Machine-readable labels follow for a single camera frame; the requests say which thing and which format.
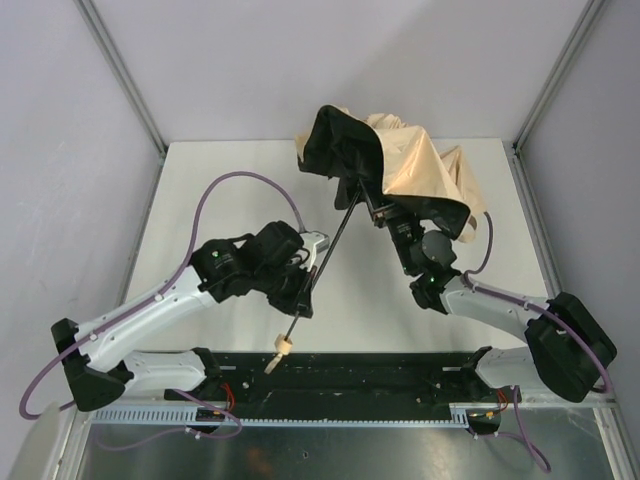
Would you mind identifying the beige folding umbrella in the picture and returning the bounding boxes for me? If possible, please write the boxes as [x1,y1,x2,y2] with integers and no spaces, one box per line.
[262,103,484,376]

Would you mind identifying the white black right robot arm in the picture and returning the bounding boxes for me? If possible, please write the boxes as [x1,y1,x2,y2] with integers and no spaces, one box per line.
[358,181,617,403]

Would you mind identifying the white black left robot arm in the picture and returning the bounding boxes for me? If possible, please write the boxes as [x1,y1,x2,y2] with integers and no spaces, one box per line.
[51,221,330,412]

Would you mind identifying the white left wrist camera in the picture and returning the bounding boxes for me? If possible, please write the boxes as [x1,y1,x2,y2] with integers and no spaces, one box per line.
[298,231,330,270]

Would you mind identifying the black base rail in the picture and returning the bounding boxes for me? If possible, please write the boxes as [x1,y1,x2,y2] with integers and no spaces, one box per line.
[191,352,514,422]

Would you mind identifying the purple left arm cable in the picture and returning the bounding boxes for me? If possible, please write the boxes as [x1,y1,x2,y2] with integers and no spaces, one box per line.
[18,170,306,421]

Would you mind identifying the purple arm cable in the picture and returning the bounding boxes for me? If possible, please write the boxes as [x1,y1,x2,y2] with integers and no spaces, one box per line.
[18,170,306,421]
[462,212,616,474]

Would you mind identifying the aluminium right side rail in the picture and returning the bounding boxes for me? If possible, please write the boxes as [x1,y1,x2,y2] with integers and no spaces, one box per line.
[503,142,563,296]

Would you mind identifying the grey slotted cable duct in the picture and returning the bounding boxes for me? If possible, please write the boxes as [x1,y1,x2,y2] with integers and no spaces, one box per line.
[90,405,469,429]

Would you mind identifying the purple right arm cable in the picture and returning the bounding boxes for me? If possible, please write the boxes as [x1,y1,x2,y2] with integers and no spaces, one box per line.
[462,212,616,474]

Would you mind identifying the aluminium corner frame post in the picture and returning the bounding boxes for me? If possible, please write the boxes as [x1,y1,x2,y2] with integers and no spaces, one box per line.
[512,0,610,154]

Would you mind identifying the aluminium left corner post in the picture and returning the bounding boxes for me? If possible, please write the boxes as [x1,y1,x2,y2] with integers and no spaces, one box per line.
[73,0,168,159]

